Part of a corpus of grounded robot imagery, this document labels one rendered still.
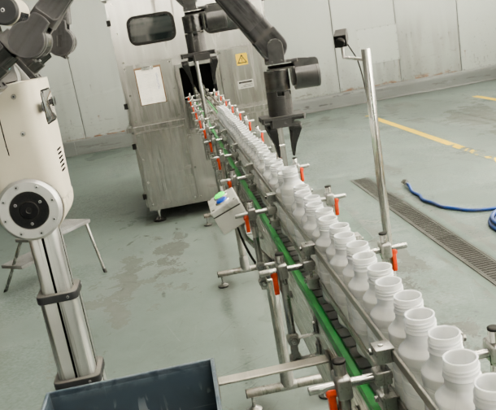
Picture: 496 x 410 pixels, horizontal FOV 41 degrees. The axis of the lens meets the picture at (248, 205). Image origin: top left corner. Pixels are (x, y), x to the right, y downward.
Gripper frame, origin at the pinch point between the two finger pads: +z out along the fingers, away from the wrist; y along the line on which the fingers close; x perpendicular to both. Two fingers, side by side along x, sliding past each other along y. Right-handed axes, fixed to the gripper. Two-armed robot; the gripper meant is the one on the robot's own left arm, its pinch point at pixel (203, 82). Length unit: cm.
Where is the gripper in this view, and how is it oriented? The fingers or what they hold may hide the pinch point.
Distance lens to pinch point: 201.4
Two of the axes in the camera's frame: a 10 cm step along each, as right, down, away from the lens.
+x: 1.3, 2.4, -9.6
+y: -9.8, 1.9, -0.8
